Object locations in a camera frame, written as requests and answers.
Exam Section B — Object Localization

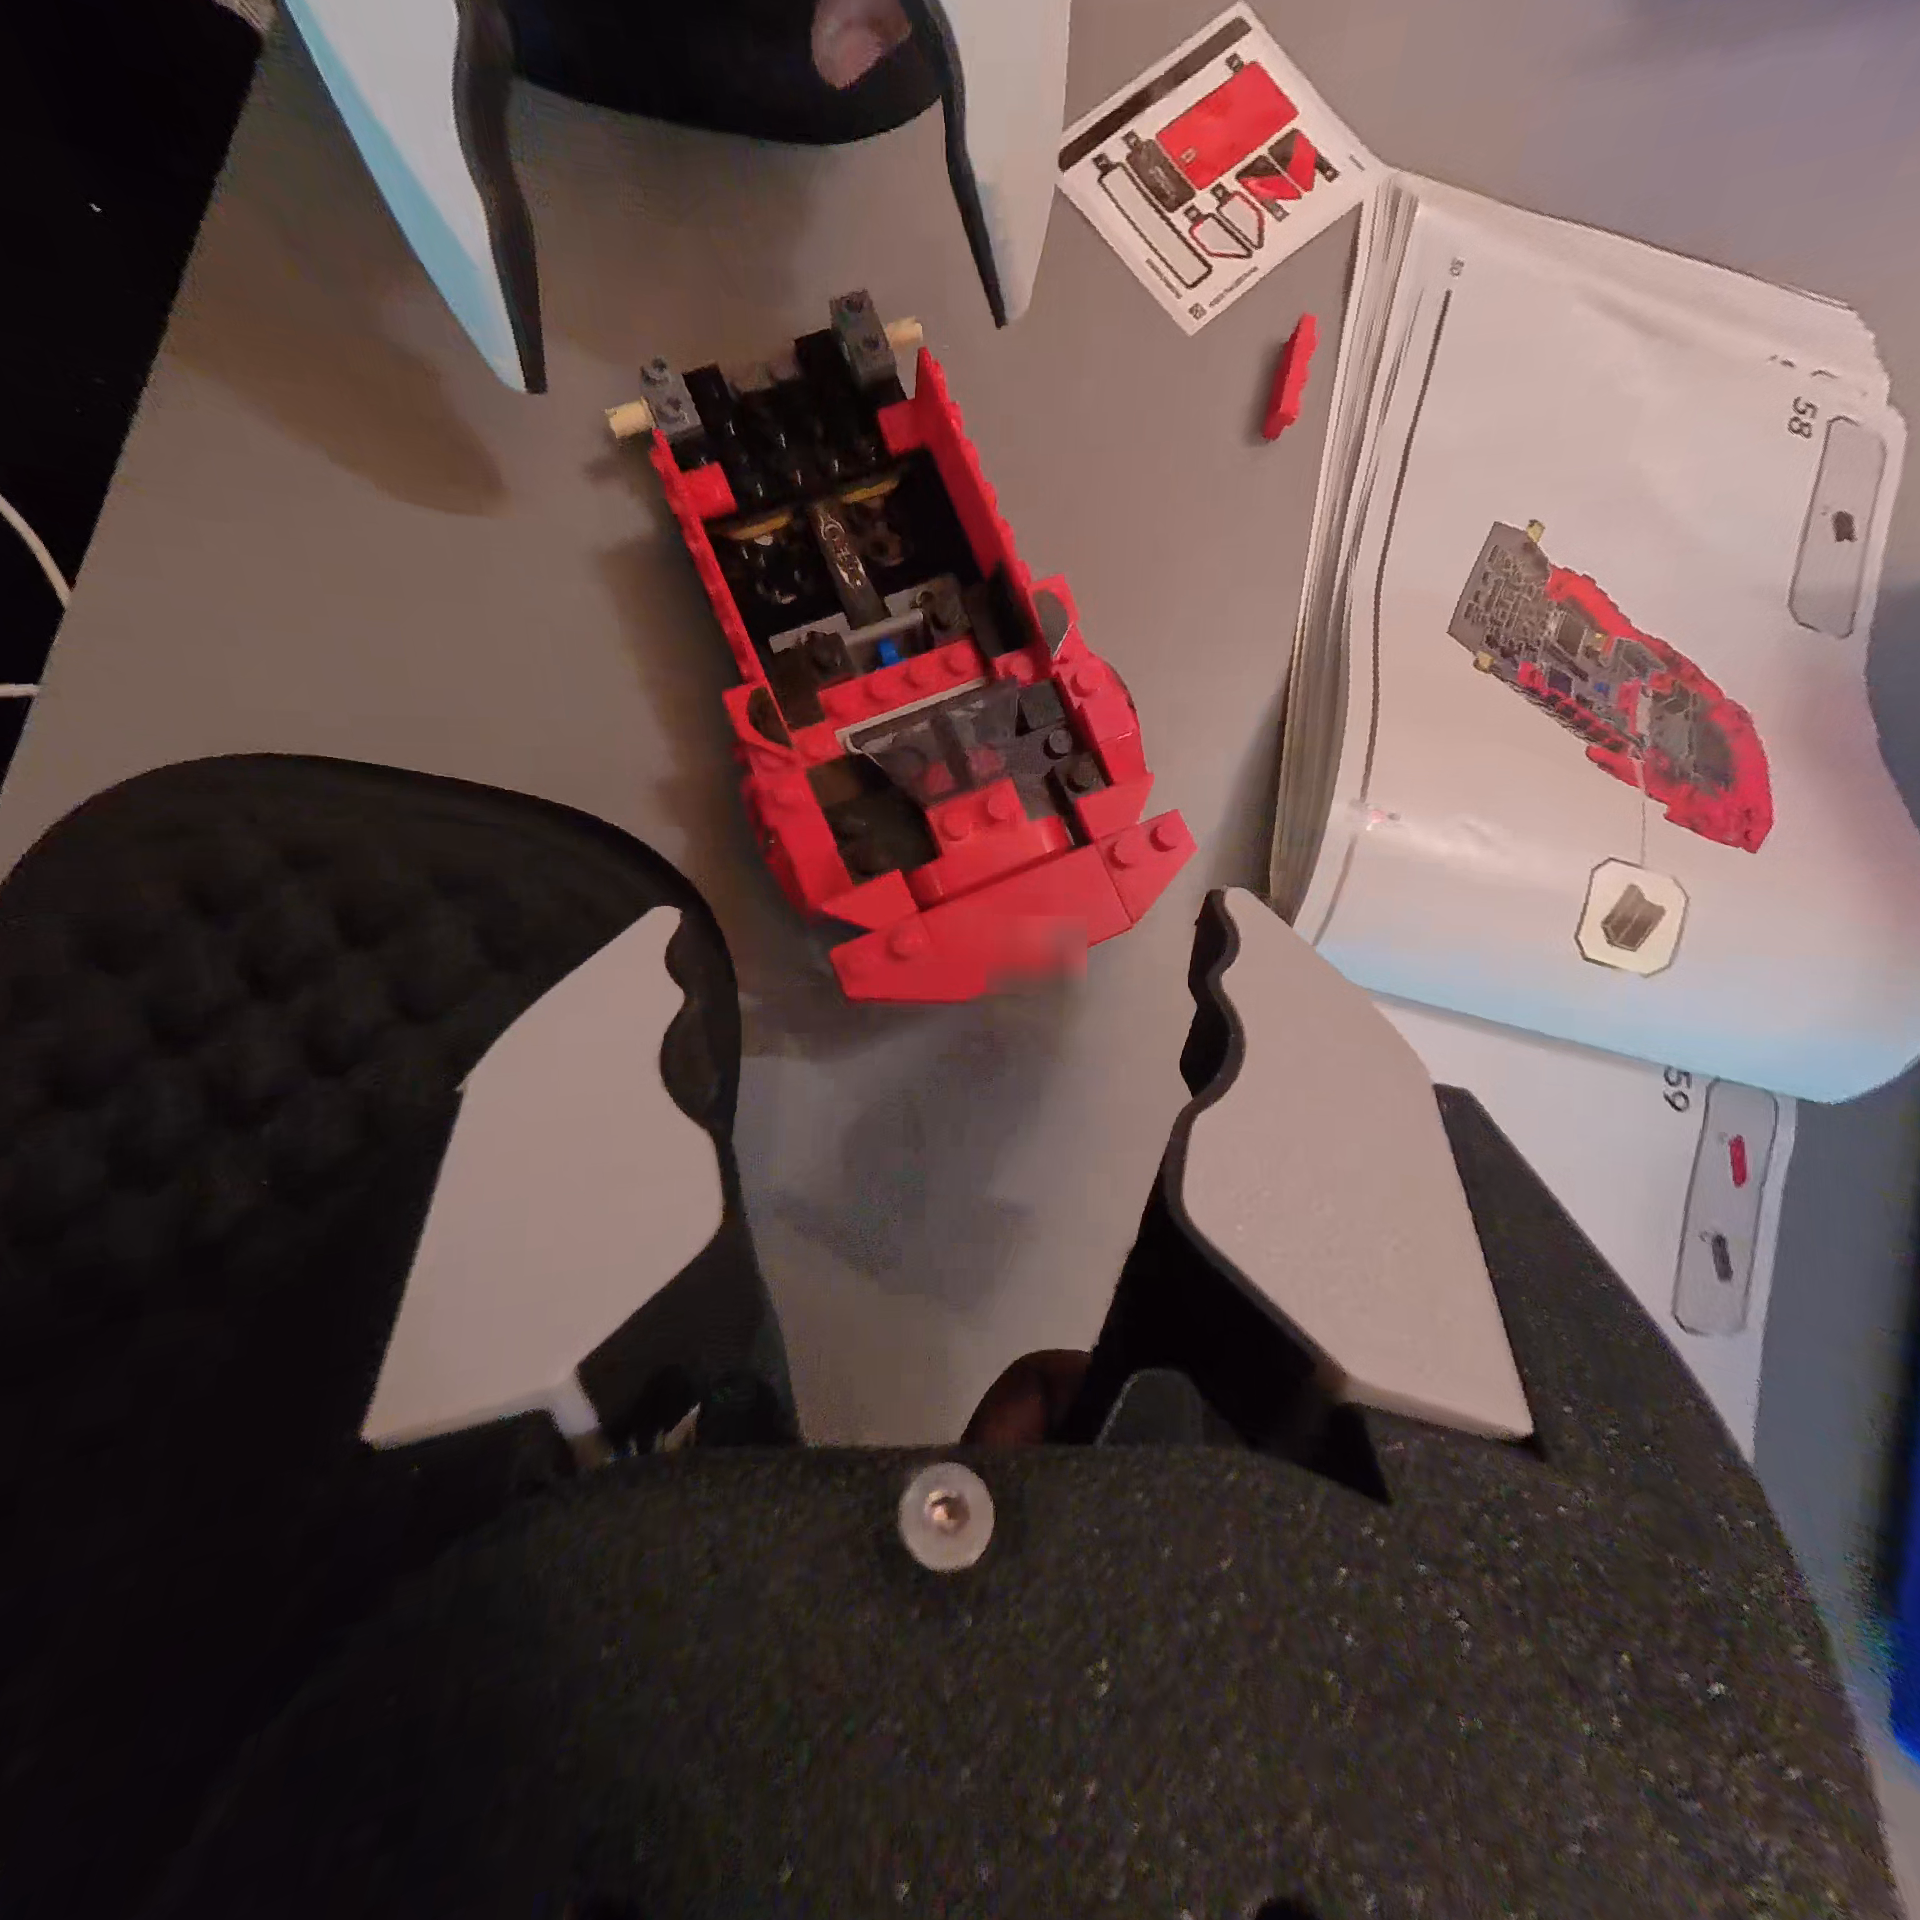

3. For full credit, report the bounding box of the blue plastic bin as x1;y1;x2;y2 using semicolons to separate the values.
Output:
1865;1493;1920;1779

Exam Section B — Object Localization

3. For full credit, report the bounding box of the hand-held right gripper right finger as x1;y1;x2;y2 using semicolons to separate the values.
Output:
1159;885;1538;1450

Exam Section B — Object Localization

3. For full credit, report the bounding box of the red brick toy car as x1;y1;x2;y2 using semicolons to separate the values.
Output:
602;289;1201;1004

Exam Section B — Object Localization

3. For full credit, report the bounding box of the small red brick piece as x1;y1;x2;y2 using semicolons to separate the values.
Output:
1256;309;1322;444

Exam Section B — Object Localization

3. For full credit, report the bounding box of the black honeycomb wrist rest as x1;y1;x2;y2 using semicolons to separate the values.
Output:
0;755;750;1502

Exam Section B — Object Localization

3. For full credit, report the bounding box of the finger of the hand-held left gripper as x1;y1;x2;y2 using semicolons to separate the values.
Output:
918;0;1077;332
281;0;552;398

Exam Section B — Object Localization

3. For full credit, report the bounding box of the white sticker sheet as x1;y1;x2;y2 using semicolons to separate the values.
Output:
1054;0;1383;338

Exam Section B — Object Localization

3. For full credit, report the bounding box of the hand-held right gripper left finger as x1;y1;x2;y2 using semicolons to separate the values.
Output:
360;904;740;1463

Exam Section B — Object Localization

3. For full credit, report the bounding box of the white cable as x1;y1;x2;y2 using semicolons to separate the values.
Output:
0;492;74;705

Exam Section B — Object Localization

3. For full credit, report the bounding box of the white instruction booklet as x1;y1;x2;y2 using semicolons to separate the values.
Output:
1265;169;1920;1463

